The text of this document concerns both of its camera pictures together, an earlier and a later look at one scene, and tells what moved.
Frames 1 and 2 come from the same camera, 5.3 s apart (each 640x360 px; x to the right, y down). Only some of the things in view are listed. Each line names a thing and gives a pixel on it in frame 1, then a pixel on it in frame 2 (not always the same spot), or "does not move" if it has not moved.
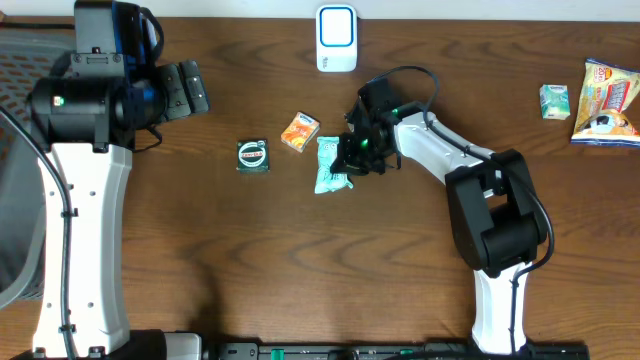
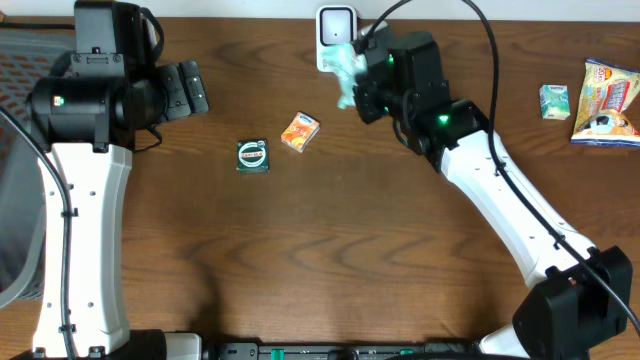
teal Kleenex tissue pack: (555, 101) does not move
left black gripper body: (179, 100) does not move
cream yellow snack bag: (606, 95) does not move
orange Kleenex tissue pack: (300, 131) does not move
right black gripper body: (359, 156) -> (376, 97)
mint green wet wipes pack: (326, 181) -> (347, 65)
